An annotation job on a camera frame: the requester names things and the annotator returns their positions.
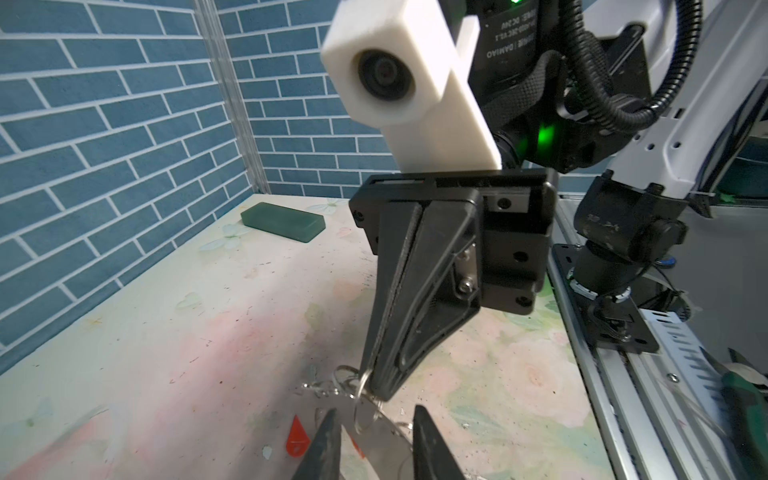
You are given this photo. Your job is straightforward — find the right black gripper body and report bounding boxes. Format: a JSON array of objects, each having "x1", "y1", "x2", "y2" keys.
[{"x1": 349, "y1": 169, "x2": 558, "y2": 314}]

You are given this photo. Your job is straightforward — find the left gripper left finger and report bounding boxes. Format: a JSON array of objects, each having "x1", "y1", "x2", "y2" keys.
[{"x1": 292, "y1": 409, "x2": 342, "y2": 480}]

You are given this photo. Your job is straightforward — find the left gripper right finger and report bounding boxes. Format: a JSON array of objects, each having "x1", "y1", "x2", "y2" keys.
[{"x1": 412, "y1": 405, "x2": 465, "y2": 480}]

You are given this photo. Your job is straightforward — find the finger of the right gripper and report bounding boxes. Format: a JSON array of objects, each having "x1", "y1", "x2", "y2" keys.
[
  {"x1": 371, "y1": 190, "x2": 482, "y2": 401},
  {"x1": 361, "y1": 202, "x2": 422, "y2": 372}
]

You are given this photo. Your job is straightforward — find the red-capped key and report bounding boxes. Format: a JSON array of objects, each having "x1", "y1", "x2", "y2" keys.
[{"x1": 285, "y1": 415, "x2": 311, "y2": 458}]

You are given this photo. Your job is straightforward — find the metal key organizer plate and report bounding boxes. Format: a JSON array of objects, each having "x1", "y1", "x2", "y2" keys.
[{"x1": 298, "y1": 365, "x2": 414, "y2": 479}]

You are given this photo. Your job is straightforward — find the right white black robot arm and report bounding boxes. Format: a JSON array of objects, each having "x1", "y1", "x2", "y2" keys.
[{"x1": 321, "y1": 1, "x2": 767, "y2": 400}]

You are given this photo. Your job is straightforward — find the green rectangular block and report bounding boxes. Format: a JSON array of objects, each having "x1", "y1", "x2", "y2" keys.
[{"x1": 241, "y1": 202, "x2": 326, "y2": 243}]

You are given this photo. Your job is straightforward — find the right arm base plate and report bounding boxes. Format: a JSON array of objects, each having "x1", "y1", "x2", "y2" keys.
[{"x1": 552, "y1": 244, "x2": 660, "y2": 354}]

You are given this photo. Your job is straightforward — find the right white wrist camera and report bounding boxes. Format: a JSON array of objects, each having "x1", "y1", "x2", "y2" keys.
[{"x1": 321, "y1": 1, "x2": 502, "y2": 173}]

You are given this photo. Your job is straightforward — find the aluminium front rail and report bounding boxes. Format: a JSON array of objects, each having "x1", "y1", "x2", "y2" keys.
[{"x1": 549, "y1": 198, "x2": 767, "y2": 479}]

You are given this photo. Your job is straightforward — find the green-handled pliers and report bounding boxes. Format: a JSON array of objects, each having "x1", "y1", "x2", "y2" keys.
[{"x1": 699, "y1": 347, "x2": 767, "y2": 479}]

